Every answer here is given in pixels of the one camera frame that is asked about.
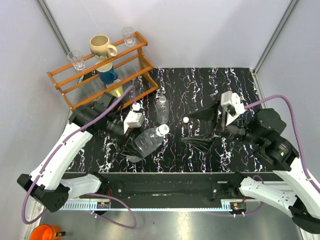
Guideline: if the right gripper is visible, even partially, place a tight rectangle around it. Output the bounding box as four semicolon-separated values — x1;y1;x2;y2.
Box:
180;94;263;153

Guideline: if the clear plastic bottle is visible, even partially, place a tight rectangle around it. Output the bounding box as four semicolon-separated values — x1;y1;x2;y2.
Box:
124;127;166;163
155;95;170;125

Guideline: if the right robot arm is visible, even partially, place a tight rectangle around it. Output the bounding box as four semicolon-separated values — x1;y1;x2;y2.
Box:
182;101;320;234

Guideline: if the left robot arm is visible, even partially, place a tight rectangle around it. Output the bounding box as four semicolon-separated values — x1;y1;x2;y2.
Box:
17;92;143;213

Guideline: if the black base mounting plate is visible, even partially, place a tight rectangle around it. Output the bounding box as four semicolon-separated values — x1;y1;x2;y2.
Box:
91;172;245;202

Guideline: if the yellow ceramic mug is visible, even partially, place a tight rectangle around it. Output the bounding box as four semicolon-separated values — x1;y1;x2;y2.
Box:
105;79;124;98

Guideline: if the orange wooden shelf rack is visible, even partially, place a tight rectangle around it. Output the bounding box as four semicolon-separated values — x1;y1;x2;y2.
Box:
47;32;159;111

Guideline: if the blue ceramic mug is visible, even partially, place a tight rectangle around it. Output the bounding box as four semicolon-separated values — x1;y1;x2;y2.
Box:
96;62;118;85

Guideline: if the beige ceramic mug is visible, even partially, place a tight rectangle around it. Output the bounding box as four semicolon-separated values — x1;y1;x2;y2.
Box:
90;35;118;60

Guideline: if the clear drinking glass left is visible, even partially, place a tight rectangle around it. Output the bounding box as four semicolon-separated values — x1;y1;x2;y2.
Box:
67;50;85;71

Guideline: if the clear drinking glass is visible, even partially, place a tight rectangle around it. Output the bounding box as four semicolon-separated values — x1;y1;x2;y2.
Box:
67;50;85;71
121;27;136;47

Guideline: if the clear drinking glass right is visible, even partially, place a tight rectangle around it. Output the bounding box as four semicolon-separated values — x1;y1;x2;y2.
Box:
121;27;136;47

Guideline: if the orange cup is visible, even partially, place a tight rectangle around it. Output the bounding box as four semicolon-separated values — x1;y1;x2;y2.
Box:
29;224;66;240

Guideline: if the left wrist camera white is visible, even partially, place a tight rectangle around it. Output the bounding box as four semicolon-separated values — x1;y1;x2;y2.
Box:
123;103;144;134

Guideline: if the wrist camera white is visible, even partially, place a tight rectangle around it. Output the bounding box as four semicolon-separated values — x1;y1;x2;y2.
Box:
220;90;246;126
123;103;144;134

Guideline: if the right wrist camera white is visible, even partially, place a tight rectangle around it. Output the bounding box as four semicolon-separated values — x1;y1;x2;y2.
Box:
220;90;246;126

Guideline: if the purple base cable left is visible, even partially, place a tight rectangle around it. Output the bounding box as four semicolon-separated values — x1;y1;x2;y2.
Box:
91;192;138;230

